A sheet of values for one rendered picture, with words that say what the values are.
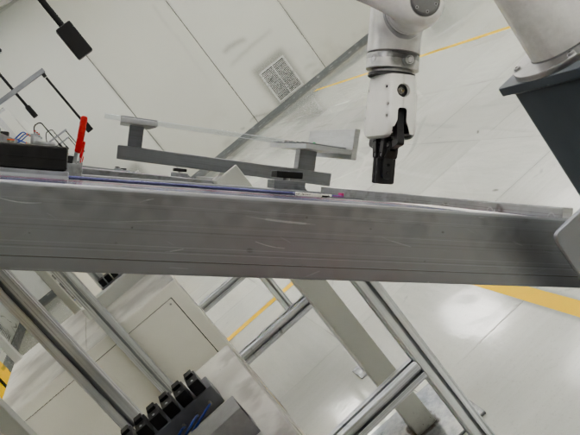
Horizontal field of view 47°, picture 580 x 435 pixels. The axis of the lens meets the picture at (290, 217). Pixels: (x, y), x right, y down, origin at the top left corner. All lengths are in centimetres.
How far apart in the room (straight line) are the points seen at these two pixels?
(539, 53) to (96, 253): 87
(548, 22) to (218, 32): 789
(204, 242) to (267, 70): 850
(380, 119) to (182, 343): 116
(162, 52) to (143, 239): 828
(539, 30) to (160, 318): 132
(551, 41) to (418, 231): 66
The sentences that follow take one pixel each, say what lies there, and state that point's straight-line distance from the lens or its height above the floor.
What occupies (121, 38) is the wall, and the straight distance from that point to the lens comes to 874.
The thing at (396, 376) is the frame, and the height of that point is 31.
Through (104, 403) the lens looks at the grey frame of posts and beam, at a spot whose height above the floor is 69.
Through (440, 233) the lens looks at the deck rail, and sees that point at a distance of 58.
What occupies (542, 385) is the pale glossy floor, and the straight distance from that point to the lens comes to 171.
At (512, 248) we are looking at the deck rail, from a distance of 61.
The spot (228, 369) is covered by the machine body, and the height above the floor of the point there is 62.
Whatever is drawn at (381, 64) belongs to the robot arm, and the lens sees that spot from 107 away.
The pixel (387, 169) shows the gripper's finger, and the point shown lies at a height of 74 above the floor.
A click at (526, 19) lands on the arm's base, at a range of 117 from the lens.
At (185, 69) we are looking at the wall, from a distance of 877.
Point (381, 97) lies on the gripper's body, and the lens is 107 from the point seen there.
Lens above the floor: 103
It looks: 14 degrees down
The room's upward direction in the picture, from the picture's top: 38 degrees counter-clockwise
